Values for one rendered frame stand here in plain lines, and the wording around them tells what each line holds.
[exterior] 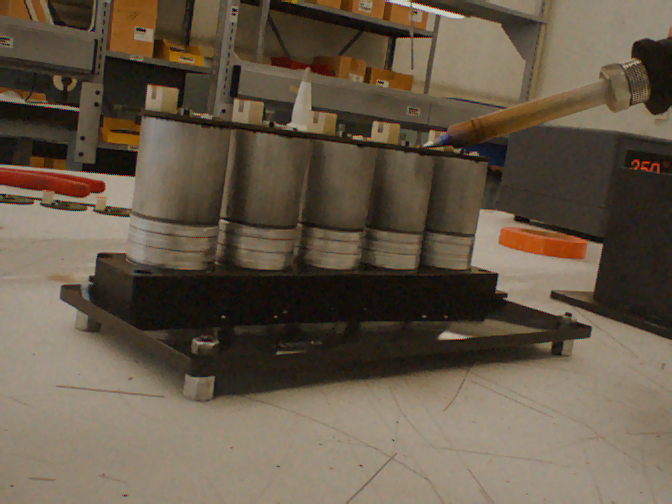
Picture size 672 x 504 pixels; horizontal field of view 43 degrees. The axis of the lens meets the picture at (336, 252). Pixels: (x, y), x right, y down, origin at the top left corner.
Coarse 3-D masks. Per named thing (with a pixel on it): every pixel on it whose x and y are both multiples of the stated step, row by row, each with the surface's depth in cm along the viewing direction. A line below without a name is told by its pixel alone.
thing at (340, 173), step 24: (312, 144) 26; (336, 144) 26; (360, 144) 26; (312, 168) 26; (336, 168) 26; (360, 168) 26; (312, 192) 26; (336, 192) 26; (360, 192) 26; (312, 216) 26; (336, 216) 26; (360, 216) 27; (312, 240) 26; (336, 240) 26; (360, 240) 27; (312, 264) 26; (336, 264) 26
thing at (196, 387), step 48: (144, 336) 20; (192, 336) 20; (240, 336) 21; (288, 336) 22; (336, 336) 22; (384, 336) 23; (432, 336) 24; (480, 336) 25; (528, 336) 27; (576, 336) 28; (192, 384) 19
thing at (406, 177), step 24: (384, 168) 28; (408, 168) 28; (432, 168) 28; (384, 192) 28; (408, 192) 28; (384, 216) 28; (408, 216) 28; (384, 240) 28; (408, 240) 28; (360, 264) 29; (384, 264) 28; (408, 264) 28
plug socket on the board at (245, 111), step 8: (240, 104) 24; (248, 104) 24; (256, 104) 24; (240, 112) 24; (248, 112) 24; (256, 112) 24; (232, 120) 25; (240, 120) 24; (248, 120) 24; (256, 120) 24
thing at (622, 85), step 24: (600, 72) 28; (624, 72) 27; (552, 96) 27; (576, 96) 27; (600, 96) 27; (624, 96) 27; (648, 96) 27; (480, 120) 28; (504, 120) 28; (528, 120) 27; (456, 144) 28
